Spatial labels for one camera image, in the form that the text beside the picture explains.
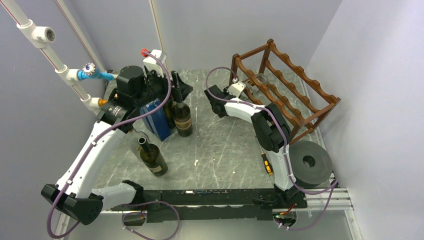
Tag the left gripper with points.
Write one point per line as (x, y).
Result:
(180, 89)

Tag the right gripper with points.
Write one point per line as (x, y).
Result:
(225, 93)

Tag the labelled dark wine bottle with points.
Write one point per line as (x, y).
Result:
(182, 119)

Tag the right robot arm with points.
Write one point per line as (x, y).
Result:
(271, 131)

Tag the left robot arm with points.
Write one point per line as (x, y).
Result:
(74, 193)

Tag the dark green wine bottle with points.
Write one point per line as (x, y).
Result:
(168, 111)

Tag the blue square bottle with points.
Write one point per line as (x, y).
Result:
(157, 121)

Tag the clear lying bottle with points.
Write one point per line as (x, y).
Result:
(132, 138)

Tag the wooden wine rack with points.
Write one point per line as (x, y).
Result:
(301, 126)

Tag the orange brass tap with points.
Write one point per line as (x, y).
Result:
(102, 102)

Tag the yellow black screwdriver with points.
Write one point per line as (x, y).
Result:
(267, 164)

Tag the blue tap valve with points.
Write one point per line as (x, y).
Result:
(90, 71)

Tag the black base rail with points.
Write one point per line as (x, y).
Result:
(217, 204)

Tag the white pvc pipe frame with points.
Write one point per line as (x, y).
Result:
(41, 37)

